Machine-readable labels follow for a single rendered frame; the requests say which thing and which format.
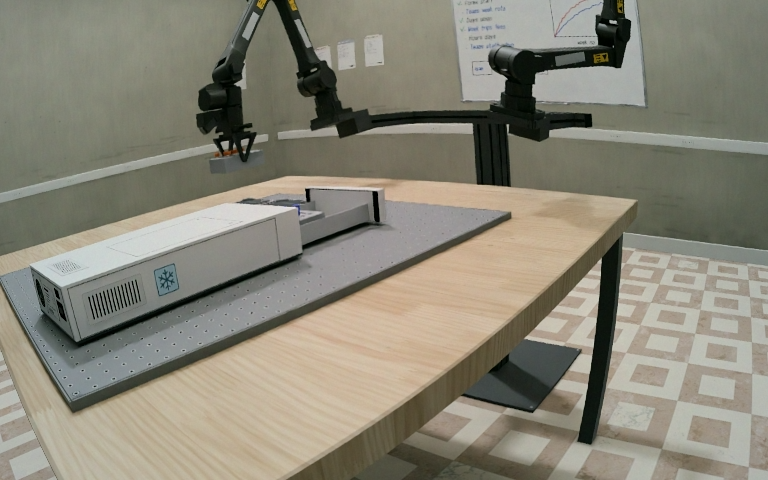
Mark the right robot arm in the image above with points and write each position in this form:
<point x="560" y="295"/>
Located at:
<point x="213" y="96"/>

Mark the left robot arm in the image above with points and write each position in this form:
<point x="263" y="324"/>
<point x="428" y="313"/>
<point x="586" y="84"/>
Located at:
<point x="523" y="64"/>

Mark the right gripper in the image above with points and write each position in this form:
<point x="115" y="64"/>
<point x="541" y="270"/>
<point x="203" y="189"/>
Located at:
<point x="237" y="137"/>

